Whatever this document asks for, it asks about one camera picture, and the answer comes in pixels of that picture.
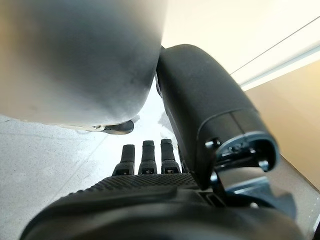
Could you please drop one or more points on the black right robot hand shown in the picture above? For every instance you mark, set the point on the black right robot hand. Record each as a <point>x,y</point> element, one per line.
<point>190,100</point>

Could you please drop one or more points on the silver robot right leg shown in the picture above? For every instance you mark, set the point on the silver robot right leg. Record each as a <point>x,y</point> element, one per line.
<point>87,62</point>

